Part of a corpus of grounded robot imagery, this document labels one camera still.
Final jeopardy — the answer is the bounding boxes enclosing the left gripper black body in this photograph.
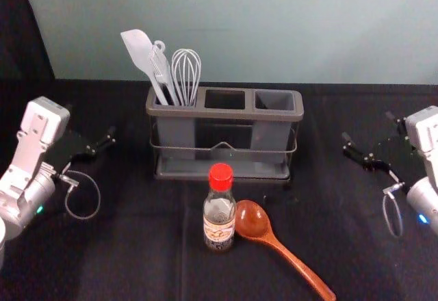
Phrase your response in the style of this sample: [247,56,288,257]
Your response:
[42,129,92,176]

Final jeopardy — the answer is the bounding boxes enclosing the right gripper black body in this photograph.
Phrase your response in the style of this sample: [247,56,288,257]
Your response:
[374,132,427,187]

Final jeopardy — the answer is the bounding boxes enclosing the grey silicone spatula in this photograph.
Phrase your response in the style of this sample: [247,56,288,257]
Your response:
[120,29,170,107]

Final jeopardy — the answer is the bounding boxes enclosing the black hanging backdrop cloth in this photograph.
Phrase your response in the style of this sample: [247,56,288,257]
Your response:
[0,0,56,82]

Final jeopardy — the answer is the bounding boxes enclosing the clear grey plastic tongs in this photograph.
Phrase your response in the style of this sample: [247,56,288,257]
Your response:
[148,40,181,107]

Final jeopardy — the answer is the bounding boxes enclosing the black table cloth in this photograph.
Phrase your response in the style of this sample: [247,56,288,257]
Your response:
[0,78,438,301]

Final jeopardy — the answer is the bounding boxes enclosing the grey plastic utensil holder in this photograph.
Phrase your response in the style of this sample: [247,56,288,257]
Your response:
[146,86,305,181]

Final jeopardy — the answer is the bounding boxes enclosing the brown wooden spoon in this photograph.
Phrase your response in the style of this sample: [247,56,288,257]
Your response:
[235,199,337,301]

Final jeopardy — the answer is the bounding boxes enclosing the clear sauce bottle, red cap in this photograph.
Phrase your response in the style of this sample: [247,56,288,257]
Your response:
[203,163,237,252]

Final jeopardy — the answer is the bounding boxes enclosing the right wrist thin dark cable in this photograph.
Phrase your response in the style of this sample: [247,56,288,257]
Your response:
[382,169,408,239]

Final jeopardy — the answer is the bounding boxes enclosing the wrist thin dark cable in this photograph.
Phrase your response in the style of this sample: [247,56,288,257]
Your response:
[53,170,101,221]
[382,169,408,239]

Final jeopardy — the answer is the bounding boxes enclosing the left wrist thin dark cable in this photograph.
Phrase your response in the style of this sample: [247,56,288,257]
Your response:
[53,170,101,221]

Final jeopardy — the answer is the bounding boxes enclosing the steel wire holder frame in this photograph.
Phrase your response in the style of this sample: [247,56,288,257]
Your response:
[149,122,299,189]

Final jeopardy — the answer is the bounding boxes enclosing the grey wire whisk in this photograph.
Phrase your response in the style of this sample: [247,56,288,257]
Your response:
[170,48,203,107]

